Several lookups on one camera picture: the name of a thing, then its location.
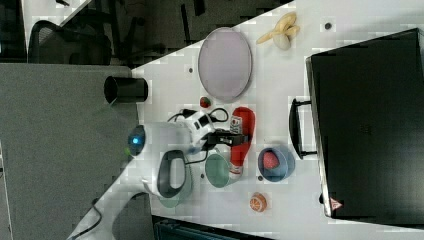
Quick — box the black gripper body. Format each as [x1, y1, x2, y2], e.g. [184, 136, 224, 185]
[207, 130, 249, 147]

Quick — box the red plush ketchup bottle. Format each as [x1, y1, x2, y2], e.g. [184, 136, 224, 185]
[230, 107, 256, 175]

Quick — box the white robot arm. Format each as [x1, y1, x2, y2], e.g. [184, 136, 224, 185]
[66, 107, 255, 240]

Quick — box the round grey plate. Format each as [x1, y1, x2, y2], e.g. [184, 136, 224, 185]
[198, 27, 252, 102]

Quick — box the green measuring cup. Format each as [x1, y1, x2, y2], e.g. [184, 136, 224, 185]
[205, 152, 242, 188]

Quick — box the red plush strawberry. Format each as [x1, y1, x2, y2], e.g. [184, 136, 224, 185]
[199, 97, 211, 108]

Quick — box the pink plush in bowl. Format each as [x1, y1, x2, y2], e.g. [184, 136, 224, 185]
[263, 151, 280, 170]

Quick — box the blue bowl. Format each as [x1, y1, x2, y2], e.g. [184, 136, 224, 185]
[257, 145, 295, 182]

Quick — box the plush orange slice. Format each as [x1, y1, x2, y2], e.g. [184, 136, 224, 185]
[249, 192, 267, 212]

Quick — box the black cylinder cup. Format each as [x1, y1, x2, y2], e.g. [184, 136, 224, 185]
[104, 76, 148, 103]

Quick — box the plush peeled banana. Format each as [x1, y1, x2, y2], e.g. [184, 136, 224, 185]
[256, 12, 300, 50]

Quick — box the silver toaster oven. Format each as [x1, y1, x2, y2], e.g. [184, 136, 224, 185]
[305, 28, 424, 229]

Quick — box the black office chair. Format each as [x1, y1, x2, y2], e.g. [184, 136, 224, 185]
[27, 20, 112, 65]

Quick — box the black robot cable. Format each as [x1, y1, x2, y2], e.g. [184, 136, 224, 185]
[166, 107, 230, 124]

